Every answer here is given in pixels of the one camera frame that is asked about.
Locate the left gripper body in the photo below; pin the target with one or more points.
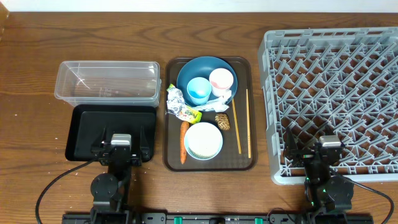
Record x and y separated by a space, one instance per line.
119 156

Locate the right wooden chopstick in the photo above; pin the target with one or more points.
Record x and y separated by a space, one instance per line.
248 124

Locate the orange carrot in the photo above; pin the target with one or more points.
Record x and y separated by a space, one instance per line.
183 130

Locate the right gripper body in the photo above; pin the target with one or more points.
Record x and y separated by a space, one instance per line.
313 158

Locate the black plastic tray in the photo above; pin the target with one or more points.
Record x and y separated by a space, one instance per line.
88 122

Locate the white rice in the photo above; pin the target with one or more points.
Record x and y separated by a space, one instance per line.
203 141

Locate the clear plastic bin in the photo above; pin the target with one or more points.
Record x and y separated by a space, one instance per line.
104 82

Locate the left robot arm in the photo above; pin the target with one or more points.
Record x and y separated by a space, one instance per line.
109 189

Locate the brown shiitake mushroom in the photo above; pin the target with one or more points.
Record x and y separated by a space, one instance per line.
222 121

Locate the wooden chopstick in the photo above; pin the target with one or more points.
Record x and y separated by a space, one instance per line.
236 127
248 124

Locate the light blue bowl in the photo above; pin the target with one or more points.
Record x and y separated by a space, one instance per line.
203 140

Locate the pink cup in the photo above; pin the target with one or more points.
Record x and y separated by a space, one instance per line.
221 81

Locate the light blue cup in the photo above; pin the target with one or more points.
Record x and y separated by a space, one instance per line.
199 90

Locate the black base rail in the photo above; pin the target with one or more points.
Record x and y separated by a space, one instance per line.
162 218

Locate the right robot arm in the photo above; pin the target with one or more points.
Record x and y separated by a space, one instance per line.
330 196

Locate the grey dishwasher rack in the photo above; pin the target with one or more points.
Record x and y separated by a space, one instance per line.
345 79

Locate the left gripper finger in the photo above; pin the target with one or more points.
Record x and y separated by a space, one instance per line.
100 141
143 139

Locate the dark blue plate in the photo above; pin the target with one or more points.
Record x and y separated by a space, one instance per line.
202 67

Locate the snack wrapper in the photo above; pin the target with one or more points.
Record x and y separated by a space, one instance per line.
176 105

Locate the brown serving tray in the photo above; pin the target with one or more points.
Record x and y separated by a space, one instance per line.
228 159

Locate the left wooden chopstick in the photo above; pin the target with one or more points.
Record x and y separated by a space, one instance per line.
236 127

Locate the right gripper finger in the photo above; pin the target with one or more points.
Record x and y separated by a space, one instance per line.
290 143
328 130

